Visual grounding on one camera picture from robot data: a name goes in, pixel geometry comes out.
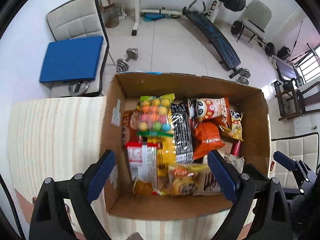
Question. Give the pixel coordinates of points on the striped cat table mat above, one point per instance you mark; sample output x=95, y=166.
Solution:
x=58, y=138

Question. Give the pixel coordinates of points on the cardboard snack box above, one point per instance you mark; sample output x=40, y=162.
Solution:
x=139, y=199

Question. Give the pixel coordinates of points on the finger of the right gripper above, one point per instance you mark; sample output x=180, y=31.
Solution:
x=253, y=172
x=285, y=159

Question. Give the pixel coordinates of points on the red white packet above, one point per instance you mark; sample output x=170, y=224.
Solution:
x=142, y=159

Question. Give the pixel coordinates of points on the dark wooden chair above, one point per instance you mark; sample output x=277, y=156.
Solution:
x=286, y=92

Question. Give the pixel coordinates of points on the orange chip bag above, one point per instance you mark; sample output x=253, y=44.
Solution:
x=207, y=138

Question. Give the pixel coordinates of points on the red sausage stick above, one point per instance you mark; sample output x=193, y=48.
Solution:
x=235, y=150

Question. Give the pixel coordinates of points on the grey white snack packet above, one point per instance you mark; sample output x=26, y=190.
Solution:
x=237, y=162

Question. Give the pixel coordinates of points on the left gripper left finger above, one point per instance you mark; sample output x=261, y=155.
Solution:
x=50, y=220

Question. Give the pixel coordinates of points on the yellow pastry packet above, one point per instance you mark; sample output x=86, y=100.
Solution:
x=183, y=178

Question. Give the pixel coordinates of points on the colourful candy ball bag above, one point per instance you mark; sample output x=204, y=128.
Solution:
x=154, y=118

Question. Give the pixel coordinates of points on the white chair blue cushion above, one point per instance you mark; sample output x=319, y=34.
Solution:
x=74, y=62

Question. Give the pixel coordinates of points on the yellow panda snack bag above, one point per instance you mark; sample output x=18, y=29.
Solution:
x=235, y=130

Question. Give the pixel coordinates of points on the blue sit-up bench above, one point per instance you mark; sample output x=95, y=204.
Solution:
x=223, y=47

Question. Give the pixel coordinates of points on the floor barbell black plates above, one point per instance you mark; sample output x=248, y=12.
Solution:
x=269, y=48

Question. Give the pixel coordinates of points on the grey folding chair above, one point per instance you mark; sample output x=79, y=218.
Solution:
x=255, y=19

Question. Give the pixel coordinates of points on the small red packet on chair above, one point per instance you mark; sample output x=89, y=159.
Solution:
x=271, y=166

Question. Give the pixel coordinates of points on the chrome dumbbell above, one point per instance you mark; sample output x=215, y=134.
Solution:
x=123, y=64
x=244, y=76

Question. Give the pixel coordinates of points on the brown snack bag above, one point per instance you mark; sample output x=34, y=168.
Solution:
x=130, y=126

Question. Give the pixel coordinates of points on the orange panda snack bag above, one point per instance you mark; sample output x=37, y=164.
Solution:
x=206, y=109

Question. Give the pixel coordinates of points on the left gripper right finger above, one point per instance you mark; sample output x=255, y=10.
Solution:
x=272, y=217

